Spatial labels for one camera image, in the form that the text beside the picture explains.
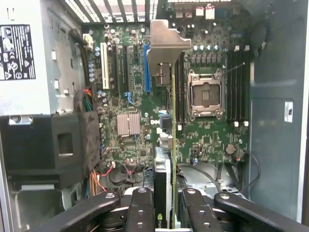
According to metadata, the green motherboard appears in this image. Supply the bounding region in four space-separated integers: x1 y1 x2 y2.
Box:
82 3 252 170

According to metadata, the silver chipset heatsink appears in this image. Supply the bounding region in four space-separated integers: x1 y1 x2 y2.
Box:
117 113 141 136

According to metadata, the metal CPU socket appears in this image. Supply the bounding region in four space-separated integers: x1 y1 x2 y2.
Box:
187 69 226 121

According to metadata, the black RAM slot bank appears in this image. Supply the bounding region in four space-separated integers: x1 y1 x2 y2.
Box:
226 45 251 128
174 52 187 131

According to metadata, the black plastic fan shroud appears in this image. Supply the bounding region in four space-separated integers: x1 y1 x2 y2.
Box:
0 112 101 190

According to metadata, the white barcode sticker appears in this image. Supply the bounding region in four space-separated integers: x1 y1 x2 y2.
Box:
284 101 294 123

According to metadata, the blue expansion slot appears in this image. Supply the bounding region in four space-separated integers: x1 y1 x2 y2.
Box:
143 43 152 94

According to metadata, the long black expansion slot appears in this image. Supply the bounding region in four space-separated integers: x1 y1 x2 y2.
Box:
122 44 130 91
111 44 121 95

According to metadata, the thin socket locking lever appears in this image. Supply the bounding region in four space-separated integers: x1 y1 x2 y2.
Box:
223 62 246 73

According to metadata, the white expansion slot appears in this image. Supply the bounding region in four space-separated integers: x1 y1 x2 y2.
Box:
100 42 111 90

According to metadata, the black open PC case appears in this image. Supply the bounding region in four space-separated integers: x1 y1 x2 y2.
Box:
0 0 309 232

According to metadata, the grey power supply unit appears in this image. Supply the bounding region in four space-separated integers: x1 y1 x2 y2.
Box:
0 0 85 117

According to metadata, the white power connector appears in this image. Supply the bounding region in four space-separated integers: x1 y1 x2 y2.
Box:
83 33 94 50

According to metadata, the thin red fan wire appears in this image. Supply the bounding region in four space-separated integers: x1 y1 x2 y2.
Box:
99 163 116 177

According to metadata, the orange wire bundle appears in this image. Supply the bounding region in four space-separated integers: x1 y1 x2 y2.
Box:
83 169 107 198

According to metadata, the blue board wire connector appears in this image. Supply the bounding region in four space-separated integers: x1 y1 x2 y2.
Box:
124 91 135 105

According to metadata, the coloured power wire bundle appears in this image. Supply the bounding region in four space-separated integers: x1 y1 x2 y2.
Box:
73 88 94 112

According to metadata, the black sleeved power cable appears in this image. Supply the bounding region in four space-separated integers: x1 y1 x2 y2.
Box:
69 28 90 85

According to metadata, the red black twisted wire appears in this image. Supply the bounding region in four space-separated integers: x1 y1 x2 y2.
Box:
181 2 219 21

